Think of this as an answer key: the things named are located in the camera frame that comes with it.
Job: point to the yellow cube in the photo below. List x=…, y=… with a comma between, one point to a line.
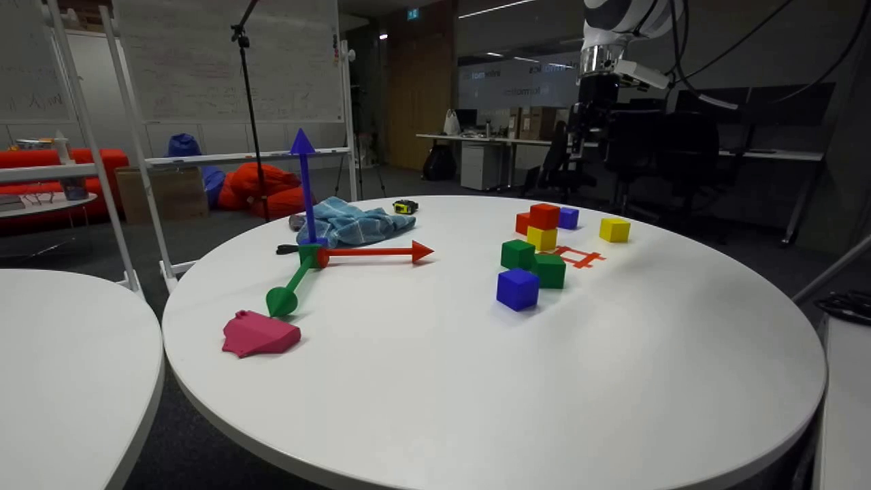
x=614, y=231
x=542, y=242

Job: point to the blue bean bag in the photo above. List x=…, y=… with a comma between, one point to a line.
x=182, y=145

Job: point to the brown cardboard box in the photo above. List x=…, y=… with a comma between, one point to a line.
x=163, y=195

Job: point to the black microphone stand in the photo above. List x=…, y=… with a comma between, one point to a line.
x=252, y=119

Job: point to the red bean bag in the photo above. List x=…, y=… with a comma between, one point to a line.
x=286, y=204
x=253, y=180

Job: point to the three-colour axis arrow marker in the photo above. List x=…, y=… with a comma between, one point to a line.
x=308, y=254

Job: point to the low white coffee table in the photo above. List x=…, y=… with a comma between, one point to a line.
x=44, y=205

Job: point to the pink cloth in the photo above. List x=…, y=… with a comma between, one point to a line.
x=259, y=333

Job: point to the black office chair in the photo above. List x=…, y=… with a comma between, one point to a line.
x=676, y=145

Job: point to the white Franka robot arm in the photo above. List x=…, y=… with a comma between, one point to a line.
x=602, y=43

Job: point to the green cube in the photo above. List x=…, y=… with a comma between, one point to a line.
x=517, y=254
x=548, y=270

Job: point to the red sofa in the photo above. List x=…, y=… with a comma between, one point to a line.
x=27, y=159

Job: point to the orange tape grid mark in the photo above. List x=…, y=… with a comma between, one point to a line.
x=577, y=257

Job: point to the green exit sign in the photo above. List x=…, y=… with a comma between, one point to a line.
x=411, y=16

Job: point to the ceiling light strip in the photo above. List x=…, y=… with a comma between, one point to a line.
x=493, y=9

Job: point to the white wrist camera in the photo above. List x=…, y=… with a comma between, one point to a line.
x=642, y=74

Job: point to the round white side table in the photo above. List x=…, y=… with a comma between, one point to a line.
x=63, y=382

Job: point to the black marker pen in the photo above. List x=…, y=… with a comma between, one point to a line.
x=289, y=249

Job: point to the white robot mounting platform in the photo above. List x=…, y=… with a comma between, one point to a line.
x=847, y=410

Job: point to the white office desk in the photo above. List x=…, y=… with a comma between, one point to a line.
x=484, y=159

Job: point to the large wall display screen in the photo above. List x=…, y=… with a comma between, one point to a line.
x=517, y=82

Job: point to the blue cube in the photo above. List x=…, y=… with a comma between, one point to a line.
x=570, y=219
x=517, y=291

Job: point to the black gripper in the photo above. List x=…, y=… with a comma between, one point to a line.
x=600, y=103

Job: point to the light blue cloth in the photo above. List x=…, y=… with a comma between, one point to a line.
x=362, y=221

